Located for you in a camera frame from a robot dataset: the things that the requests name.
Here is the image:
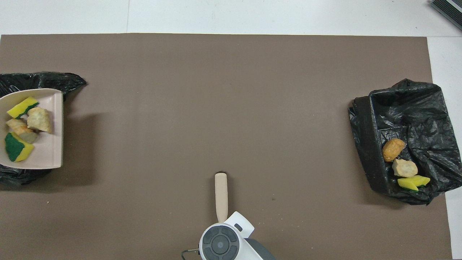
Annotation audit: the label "beige brush black bristles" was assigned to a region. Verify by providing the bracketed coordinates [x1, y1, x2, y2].
[215, 173, 228, 224]

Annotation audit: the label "brown bread roll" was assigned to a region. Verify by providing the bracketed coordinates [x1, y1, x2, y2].
[383, 139, 406, 162]

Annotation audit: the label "pale bread chunk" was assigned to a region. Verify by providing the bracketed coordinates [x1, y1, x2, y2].
[27, 107, 53, 134]
[392, 159, 418, 178]

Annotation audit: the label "beige plastic dustpan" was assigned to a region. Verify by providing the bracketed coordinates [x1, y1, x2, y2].
[0, 88, 64, 170]

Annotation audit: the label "orange croissant piece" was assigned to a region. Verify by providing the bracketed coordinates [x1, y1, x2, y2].
[6, 118, 38, 144]

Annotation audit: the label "green yellow sponge piece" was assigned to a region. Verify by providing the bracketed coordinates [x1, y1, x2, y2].
[4, 132, 35, 162]

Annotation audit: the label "black trash bag bin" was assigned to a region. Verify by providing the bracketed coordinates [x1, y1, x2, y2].
[0, 71, 87, 186]
[348, 78, 452, 205]

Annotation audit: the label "brown table mat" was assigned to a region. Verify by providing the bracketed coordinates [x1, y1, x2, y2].
[0, 33, 453, 260]

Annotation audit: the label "black ridged strip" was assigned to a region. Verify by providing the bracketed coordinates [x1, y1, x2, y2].
[430, 0, 462, 31]

